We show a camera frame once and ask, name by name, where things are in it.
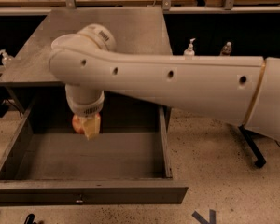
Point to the grey open drawer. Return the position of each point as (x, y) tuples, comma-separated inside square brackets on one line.
[(47, 163)]

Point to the grey cabinet counter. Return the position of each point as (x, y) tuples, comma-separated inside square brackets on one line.
[(136, 30)]

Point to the black stand leg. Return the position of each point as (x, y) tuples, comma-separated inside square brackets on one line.
[(260, 160)]

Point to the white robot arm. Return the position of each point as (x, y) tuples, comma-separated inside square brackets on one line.
[(239, 90)]

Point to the clear pump sanitizer bottle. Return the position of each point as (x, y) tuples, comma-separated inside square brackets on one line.
[(7, 59)]

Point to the clear water bottle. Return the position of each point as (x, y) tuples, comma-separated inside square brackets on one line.
[(226, 50)]

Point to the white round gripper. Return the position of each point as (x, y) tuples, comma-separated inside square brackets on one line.
[(88, 108)]

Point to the white ceramic bowl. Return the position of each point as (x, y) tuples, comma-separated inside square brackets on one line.
[(66, 41)]

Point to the white pump lotion bottle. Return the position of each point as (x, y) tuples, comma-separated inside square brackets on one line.
[(189, 51)]

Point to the red apple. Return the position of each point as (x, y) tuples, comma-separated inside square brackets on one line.
[(77, 125)]

